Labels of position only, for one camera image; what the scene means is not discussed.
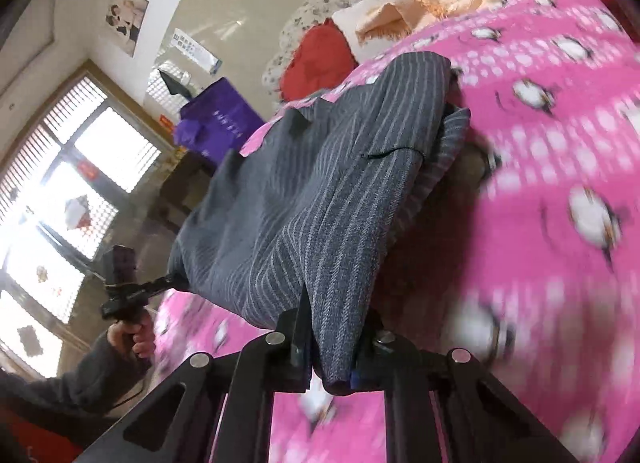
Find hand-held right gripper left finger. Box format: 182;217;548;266
90;305;322;463

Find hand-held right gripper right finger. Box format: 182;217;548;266
349;327;576;463

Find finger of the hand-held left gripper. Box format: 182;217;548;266
141;274;189;295

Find grey pinstriped coat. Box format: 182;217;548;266
167;50;472;396

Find person's left forearm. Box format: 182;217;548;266
0;330;152;416

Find person's left hand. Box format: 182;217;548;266
107;312;157;360

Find window with blinds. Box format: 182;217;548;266
0;70;164;380

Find wooden bench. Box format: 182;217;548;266
159;150;227;235

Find purple shopping bag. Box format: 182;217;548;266
172;76;267;170

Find dark hanging cloth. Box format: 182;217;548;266
157;68;194;97

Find red pillow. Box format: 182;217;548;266
280;23;359;104

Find pink penguin print blanket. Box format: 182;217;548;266
152;0;640;463

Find white pillow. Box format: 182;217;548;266
331;0;441;64

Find orange fringed towel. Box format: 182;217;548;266
355;0;509;44

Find white wall calendar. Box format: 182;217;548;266
170;29;224;75

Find wall poster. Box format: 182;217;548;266
105;0;150;58

